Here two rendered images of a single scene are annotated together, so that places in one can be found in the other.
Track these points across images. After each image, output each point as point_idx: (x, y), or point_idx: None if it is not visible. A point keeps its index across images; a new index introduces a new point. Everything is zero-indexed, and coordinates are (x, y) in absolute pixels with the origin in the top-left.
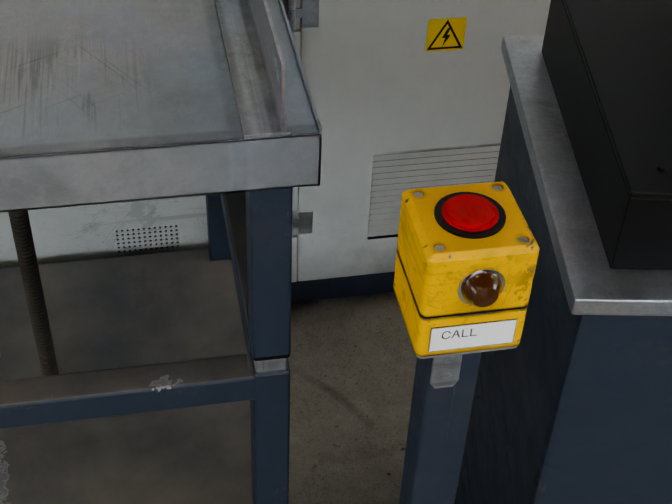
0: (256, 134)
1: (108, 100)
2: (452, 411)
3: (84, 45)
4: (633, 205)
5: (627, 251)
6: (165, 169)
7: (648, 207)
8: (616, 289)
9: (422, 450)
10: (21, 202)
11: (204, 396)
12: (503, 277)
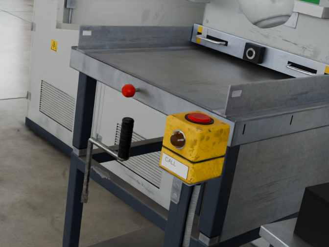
0: (216, 111)
1: (199, 92)
2: (176, 221)
3: (222, 87)
4: (305, 195)
5: (300, 225)
6: (188, 111)
7: (311, 200)
8: (281, 235)
9: (164, 237)
10: (152, 104)
11: None
12: (185, 138)
